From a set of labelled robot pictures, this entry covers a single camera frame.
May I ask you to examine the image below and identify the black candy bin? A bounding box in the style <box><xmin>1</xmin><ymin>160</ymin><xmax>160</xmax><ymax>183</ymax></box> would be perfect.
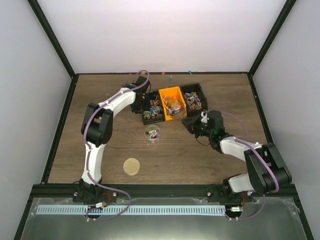
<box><xmin>180</xmin><ymin>83</ymin><xmax>208</xmax><ymax>117</ymax></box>
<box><xmin>141</xmin><ymin>90</ymin><xmax>165</xmax><ymax>125</ymax></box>

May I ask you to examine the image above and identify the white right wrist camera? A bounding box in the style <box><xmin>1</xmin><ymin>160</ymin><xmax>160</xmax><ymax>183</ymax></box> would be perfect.
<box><xmin>200</xmin><ymin>110</ymin><xmax>208</xmax><ymax>124</ymax></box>

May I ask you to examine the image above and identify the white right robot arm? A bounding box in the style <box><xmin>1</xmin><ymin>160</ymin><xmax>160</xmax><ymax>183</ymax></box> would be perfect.
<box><xmin>181</xmin><ymin>110</ymin><xmax>292</xmax><ymax>202</ymax></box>

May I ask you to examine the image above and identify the clear round container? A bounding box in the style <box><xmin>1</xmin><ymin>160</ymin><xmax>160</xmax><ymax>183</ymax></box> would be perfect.
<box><xmin>144</xmin><ymin>124</ymin><xmax>161</xmax><ymax>143</ymax></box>

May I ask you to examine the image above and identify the gold round lid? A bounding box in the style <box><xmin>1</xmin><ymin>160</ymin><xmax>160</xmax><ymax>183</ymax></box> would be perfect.
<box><xmin>123</xmin><ymin>157</ymin><xmax>141</xmax><ymax>176</ymax></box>

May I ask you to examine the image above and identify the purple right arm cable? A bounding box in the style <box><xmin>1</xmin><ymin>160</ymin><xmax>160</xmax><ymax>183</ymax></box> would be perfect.
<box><xmin>221</xmin><ymin>111</ymin><xmax>280</xmax><ymax>221</ymax></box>

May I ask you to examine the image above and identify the brown plastic scoop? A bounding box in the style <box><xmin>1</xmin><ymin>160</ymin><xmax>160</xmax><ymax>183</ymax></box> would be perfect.
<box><xmin>170</xmin><ymin>108</ymin><xmax>186</xmax><ymax>120</ymax></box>

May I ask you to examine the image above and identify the orange candy bin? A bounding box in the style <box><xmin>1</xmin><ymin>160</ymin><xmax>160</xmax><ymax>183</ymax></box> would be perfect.
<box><xmin>159</xmin><ymin>86</ymin><xmax>187</xmax><ymax>121</ymax></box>

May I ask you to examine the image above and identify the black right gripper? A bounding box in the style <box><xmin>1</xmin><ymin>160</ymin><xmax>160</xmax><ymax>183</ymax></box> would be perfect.
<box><xmin>182</xmin><ymin>115</ymin><xmax>213</xmax><ymax>139</ymax></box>

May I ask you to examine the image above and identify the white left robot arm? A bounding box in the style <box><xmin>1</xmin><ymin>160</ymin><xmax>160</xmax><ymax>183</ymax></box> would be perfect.
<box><xmin>79</xmin><ymin>75</ymin><xmax>150</xmax><ymax>202</ymax></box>

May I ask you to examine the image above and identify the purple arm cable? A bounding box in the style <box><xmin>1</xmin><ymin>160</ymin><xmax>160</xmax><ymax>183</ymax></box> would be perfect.
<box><xmin>83</xmin><ymin>69</ymin><xmax>151</xmax><ymax>222</ymax></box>
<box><xmin>221</xmin><ymin>111</ymin><xmax>280</xmax><ymax>221</ymax></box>

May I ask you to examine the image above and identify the light blue slotted cable duct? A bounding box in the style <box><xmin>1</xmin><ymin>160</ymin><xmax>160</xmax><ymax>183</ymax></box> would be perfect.
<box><xmin>36</xmin><ymin>205</ymin><xmax>226</xmax><ymax>216</ymax></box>

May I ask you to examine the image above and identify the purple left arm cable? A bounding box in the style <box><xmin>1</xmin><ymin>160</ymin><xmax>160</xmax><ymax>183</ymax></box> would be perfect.
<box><xmin>83</xmin><ymin>69</ymin><xmax>151</xmax><ymax>222</ymax></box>

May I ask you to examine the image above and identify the black front mounting rail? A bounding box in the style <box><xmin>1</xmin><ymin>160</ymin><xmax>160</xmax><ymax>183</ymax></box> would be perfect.
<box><xmin>32</xmin><ymin>183</ymin><xmax>296</xmax><ymax>203</ymax></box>

